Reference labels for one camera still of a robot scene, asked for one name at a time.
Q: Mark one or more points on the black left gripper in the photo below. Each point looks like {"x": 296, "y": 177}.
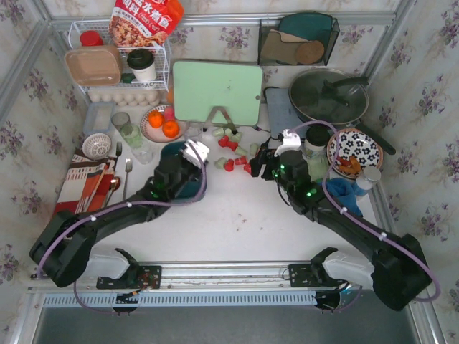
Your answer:
{"x": 183, "y": 166}

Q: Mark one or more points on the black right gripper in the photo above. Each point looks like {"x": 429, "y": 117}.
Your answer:
{"x": 265, "y": 162}

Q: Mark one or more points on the clear glass tumbler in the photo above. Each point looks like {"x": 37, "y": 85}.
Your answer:
{"x": 143, "y": 153}

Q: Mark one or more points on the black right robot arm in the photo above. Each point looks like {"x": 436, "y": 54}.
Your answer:
{"x": 400, "y": 269}

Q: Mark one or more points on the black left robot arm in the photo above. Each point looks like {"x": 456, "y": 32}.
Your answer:
{"x": 63, "y": 249}

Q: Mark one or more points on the green coffee capsule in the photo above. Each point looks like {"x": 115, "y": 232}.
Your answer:
{"x": 219, "y": 163}

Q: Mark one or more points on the red coffee capsule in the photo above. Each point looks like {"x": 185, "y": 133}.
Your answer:
{"x": 229, "y": 165}
{"x": 241, "y": 161}

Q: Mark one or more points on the white strainer basket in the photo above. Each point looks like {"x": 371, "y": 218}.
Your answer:
{"x": 96, "y": 146}

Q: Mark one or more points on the green glass bottle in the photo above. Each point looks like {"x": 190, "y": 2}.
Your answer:
{"x": 317, "y": 167}

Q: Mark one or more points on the white jar black lid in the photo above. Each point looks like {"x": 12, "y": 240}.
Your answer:
{"x": 316, "y": 140}

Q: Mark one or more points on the silver fork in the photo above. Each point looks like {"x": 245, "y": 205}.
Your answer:
{"x": 128, "y": 169}
{"x": 118, "y": 152}

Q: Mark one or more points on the pink bowl with oranges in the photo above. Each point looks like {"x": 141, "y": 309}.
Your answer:
{"x": 159, "y": 125}

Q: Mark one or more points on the grey induction cooker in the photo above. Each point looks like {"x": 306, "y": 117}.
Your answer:
{"x": 281, "y": 113}

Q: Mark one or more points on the green glass cup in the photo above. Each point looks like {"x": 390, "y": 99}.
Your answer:
{"x": 130, "y": 132}

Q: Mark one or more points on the rose gold spoon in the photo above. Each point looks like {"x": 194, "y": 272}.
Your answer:
{"x": 114, "y": 185}

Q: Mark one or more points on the blue cloth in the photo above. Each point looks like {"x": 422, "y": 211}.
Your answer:
{"x": 342, "y": 190}

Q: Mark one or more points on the floral patterned plate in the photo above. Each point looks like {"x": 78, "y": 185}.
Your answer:
{"x": 350, "y": 151}

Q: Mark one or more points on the blue jar silver lid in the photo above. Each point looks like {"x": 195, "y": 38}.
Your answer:
{"x": 366, "y": 180}

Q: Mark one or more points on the black pan with glass lid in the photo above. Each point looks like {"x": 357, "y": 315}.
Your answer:
{"x": 335, "y": 97}

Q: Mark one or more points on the green cutting board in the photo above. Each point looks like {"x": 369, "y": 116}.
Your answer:
{"x": 201, "y": 86}

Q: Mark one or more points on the striped kitchen towel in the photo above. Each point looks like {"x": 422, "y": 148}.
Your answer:
{"x": 86, "y": 183}

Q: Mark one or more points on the egg tray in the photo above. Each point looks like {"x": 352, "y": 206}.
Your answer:
{"x": 126, "y": 97}

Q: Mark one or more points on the clear container blue lid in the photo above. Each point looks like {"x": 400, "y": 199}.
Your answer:
{"x": 98, "y": 118}

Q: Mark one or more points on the white cup black lid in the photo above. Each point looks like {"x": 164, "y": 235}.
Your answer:
{"x": 142, "y": 63}

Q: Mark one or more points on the black mesh organizer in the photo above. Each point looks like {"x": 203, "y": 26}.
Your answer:
{"x": 304, "y": 38}

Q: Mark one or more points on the brown plastic lunch box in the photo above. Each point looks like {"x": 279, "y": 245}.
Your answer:
{"x": 95, "y": 66}

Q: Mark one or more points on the red snack bag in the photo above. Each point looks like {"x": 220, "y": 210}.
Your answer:
{"x": 144, "y": 23}

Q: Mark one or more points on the red capped jar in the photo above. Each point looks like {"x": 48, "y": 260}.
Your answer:
{"x": 91, "y": 38}

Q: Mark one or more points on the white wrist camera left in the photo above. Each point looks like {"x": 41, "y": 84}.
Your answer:
{"x": 196, "y": 153}

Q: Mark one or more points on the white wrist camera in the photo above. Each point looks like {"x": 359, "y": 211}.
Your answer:
{"x": 196, "y": 153}
{"x": 291, "y": 141}

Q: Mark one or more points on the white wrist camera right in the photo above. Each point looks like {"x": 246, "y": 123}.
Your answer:
{"x": 291, "y": 141}

